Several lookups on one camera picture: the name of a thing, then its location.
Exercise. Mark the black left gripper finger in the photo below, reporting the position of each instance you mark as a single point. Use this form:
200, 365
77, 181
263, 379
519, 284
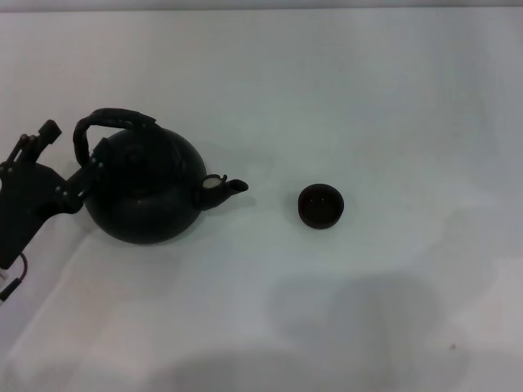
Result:
83, 179
43, 136

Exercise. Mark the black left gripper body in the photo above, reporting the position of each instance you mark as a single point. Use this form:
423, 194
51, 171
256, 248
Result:
22, 204

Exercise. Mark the small dark brown teacup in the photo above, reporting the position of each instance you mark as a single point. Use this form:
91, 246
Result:
320, 214

